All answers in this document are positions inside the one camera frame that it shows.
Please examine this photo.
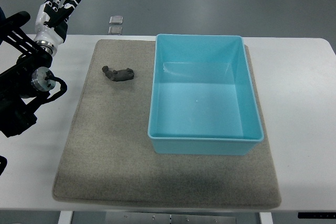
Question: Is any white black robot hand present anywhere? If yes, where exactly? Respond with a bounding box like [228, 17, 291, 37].
[34, 0, 82, 56]

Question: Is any brown hippo toy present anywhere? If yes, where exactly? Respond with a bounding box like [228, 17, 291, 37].
[102, 66, 134, 82]

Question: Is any lower floor socket plate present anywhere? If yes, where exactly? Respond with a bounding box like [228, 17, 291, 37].
[108, 26, 123, 35]

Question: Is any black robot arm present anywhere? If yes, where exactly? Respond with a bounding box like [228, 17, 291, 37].
[1, 11, 67, 137]

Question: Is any black table control panel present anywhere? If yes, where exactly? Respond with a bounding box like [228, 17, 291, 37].
[298, 212, 336, 219]

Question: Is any blue plastic box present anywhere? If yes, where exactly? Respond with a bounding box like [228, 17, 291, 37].
[148, 34, 264, 155]

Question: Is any beige felt mat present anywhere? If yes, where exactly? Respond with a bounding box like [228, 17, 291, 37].
[52, 40, 281, 209]

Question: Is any metal table frame plate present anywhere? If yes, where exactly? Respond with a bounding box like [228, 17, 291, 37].
[104, 212, 237, 224]

